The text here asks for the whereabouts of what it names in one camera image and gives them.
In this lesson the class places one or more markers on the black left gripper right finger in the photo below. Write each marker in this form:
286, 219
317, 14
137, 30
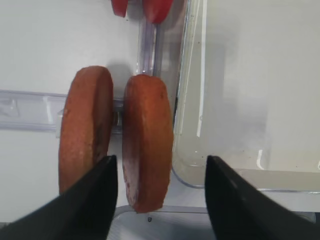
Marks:
238, 211

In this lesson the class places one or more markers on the red tomato slice outer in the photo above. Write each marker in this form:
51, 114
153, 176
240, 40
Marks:
119, 7

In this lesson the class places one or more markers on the white rectangular metal tray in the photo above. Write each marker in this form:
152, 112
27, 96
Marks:
249, 92

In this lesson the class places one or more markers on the red tomato slice inner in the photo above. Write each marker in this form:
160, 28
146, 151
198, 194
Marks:
156, 11

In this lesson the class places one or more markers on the clear holder left bun rack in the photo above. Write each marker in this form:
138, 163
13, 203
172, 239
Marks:
42, 112

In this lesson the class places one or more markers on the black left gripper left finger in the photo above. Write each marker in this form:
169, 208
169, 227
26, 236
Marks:
84, 212

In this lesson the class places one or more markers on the clear left long rail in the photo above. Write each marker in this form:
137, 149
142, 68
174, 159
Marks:
149, 48

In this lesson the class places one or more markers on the brown bun slice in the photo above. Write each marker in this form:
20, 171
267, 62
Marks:
86, 125
147, 142

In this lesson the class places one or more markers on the red tomato slice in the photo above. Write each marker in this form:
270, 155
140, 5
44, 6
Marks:
119, 7
156, 11

